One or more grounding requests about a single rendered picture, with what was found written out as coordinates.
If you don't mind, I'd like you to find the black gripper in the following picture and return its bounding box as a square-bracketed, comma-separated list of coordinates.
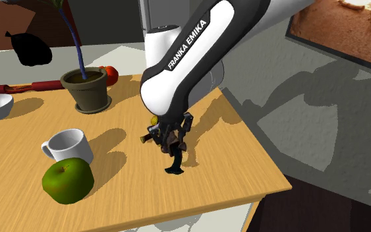
[146, 111, 194, 152]

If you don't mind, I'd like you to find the small dark brown figure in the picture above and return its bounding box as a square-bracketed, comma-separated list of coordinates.
[140, 115, 186, 176]

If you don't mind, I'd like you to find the light wooden table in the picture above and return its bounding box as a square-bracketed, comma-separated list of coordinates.
[0, 74, 293, 232]

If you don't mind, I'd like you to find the orange red tomato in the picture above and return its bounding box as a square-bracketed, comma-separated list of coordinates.
[98, 65, 120, 88]

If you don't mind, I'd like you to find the potted plant in olive pot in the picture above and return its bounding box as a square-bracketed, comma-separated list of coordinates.
[40, 0, 113, 115]

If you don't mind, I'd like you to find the white mug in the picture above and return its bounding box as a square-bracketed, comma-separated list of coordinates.
[40, 128, 95, 165]

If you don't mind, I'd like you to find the green apple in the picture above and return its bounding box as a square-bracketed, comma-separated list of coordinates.
[41, 157, 96, 206]

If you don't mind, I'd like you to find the red rolling pin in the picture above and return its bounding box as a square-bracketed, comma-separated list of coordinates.
[0, 80, 65, 98]

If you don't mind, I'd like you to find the black sack-shaped object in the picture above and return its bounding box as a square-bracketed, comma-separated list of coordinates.
[5, 30, 53, 68]

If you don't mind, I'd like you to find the brown wall picture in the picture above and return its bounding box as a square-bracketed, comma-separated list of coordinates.
[285, 0, 371, 77]

